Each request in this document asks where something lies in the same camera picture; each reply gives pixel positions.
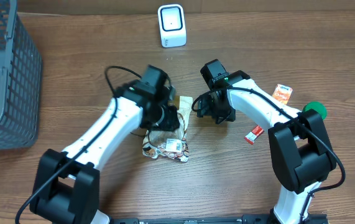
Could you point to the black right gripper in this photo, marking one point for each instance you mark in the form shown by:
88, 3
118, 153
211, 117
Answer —
213, 110

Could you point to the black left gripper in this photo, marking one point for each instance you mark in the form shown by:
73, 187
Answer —
170, 118

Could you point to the red stick sachet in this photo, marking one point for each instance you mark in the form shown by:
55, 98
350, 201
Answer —
254, 134

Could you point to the brown snack pouch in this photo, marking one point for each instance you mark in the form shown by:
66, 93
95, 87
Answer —
172, 145

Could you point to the orange small box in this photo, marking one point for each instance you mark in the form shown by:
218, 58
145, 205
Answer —
282, 93

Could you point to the green lid jar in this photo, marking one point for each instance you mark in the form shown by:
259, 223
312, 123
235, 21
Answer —
318, 107

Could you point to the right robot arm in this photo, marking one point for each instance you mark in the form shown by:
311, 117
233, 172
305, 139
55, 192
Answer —
300, 149

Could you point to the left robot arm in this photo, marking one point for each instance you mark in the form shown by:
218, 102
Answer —
66, 187

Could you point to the white barcode scanner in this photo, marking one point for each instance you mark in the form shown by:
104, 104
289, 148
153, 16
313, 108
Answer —
172, 26

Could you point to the grey plastic mesh basket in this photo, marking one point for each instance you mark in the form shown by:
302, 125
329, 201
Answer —
21, 68

